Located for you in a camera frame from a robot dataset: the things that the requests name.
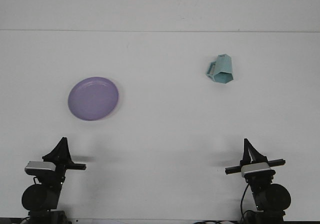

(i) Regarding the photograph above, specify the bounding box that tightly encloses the pale blue hexagonal cup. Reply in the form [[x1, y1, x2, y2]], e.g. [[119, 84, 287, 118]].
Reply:
[[205, 54, 235, 84]]

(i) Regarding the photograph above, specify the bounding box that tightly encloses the pale purple round plate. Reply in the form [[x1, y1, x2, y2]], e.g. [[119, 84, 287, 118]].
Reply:
[[67, 76, 120, 121]]

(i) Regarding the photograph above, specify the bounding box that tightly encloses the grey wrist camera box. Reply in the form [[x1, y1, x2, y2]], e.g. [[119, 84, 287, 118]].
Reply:
[[240, 162, 272, 178], [24, 161, 56, 176]]

